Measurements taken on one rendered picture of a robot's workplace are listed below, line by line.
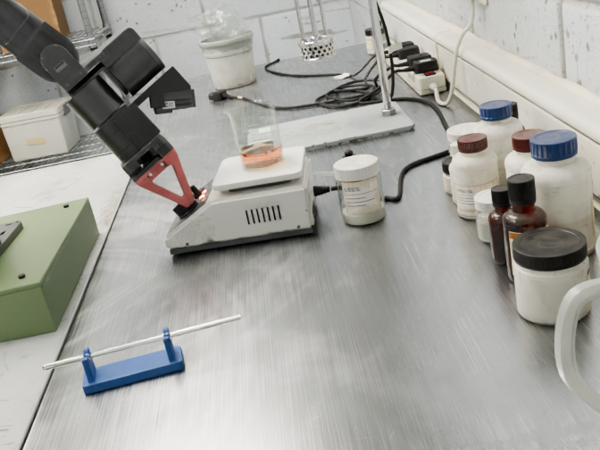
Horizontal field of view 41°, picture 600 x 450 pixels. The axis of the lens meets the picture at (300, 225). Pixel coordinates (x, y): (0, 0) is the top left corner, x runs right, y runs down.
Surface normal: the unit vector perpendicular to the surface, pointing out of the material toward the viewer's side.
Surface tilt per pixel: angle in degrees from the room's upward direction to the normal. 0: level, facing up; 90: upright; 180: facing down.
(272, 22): 90
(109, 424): 0
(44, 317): 90
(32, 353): 0
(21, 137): 92
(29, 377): 0
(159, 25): 90
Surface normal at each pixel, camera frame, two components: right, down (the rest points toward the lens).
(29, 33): 0.40, 0.22
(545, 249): -0.18, -0.91
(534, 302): -0.68, 0.39
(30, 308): 0.07, 0.36
